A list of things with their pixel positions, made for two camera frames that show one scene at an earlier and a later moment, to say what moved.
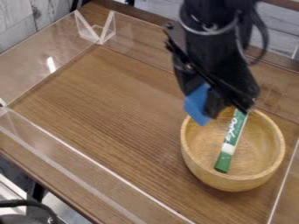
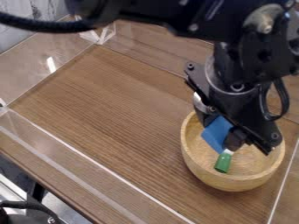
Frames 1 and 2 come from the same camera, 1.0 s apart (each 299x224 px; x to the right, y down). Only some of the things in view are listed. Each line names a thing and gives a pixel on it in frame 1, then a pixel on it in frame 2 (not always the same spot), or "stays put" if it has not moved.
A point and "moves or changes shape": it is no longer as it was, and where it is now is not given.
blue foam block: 194,105 moves or changes shape
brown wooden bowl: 257,154 stays put
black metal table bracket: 38,215 stays put
